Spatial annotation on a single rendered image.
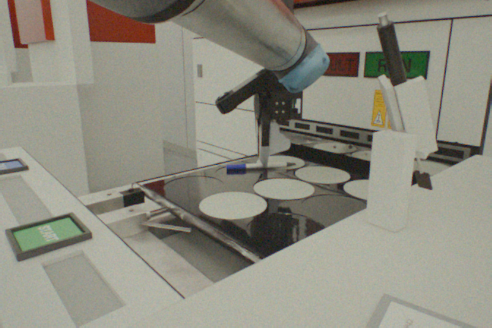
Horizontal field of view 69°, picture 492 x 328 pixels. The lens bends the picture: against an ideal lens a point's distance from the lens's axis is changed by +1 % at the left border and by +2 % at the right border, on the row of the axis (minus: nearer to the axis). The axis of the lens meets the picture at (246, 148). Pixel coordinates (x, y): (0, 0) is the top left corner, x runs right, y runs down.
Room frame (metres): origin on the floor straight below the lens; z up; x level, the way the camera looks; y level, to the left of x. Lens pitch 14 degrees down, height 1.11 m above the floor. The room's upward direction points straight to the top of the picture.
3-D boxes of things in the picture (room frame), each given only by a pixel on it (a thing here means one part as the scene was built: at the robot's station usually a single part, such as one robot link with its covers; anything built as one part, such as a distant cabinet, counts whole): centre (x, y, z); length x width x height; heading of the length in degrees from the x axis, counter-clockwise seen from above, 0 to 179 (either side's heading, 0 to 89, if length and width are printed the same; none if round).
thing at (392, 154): (0.31, -0.14, 1.03); 0.06 x 0.04 x 0.13; 131
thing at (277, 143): (0.66, -0.06, 0.95); 0.06 x 0.03 x 0.09; 97
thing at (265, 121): (0.65, -0.03, 1.00); 0.05 x 0.02 x 0.09; 7
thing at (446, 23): (0.86, -0.10, 1.02); 0.82 x 0.03 x 0.40; 41
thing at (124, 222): (0.44, 0.18, 0.89); 0.08 x 0.03 x 0.03; 131
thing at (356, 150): (0.72, -0.21, 0.89); 0.44 x 0.02 x 0.10; 41
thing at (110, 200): (0.50, 0.23, 0.89); 0.08 x 0.03 x 0.03; 131
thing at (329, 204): (0.57, -0.06, 0.90); 0.34 x 0.34 x 0.01; 41
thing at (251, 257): (0.45, 0.08, 0.90); 0.38 x 0.01 x 0.01; 41
